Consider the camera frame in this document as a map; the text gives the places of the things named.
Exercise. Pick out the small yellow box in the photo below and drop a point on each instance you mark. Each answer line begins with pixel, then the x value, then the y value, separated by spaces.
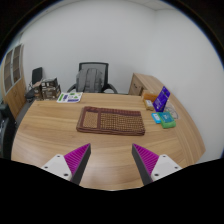
pixel 149 104

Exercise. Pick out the purple package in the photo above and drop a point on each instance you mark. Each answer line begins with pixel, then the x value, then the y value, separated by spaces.
pixel 161 99

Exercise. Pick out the wooden glass-door cabinet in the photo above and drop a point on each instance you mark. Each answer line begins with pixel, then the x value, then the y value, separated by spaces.
pixel 15 83

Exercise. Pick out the blue packet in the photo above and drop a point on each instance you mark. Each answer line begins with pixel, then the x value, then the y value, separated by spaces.
pixel 155 118

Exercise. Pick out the grey backpack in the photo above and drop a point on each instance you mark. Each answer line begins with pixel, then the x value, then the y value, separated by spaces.
pixel 88 81

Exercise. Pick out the black mesh office chair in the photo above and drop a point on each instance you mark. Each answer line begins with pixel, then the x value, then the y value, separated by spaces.
pixel 105 71

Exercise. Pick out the wooden drawer cabinet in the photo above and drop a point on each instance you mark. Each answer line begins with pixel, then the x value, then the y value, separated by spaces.
pixel 143 83

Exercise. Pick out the brown cardboard box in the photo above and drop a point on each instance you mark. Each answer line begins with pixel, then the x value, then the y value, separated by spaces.
pixel 37 91

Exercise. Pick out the small black visitor chair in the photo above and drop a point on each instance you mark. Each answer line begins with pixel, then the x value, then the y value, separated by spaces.
pixel 36 75

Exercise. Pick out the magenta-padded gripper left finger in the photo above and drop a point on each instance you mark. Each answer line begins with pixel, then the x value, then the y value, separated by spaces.
pixel 63 165

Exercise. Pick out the green box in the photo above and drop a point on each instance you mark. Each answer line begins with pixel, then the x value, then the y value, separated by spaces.
pixel 168 124

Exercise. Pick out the clear plastic package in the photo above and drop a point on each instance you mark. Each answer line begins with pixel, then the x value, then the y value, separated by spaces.
pixel 173 109

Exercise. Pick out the brown patterned towel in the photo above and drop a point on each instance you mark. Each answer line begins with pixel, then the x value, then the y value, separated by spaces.
pixel 111 121

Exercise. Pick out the teal packet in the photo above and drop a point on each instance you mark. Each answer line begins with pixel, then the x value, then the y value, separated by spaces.
pixel 165 116

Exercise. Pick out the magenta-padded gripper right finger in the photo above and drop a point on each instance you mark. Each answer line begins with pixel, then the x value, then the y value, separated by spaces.
pixel 160 166

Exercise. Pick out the black padded chair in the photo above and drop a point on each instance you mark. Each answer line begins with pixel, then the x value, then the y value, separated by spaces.
pixel 6 133

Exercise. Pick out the orange box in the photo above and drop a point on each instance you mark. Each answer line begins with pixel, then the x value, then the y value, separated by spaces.
pixel 149 96

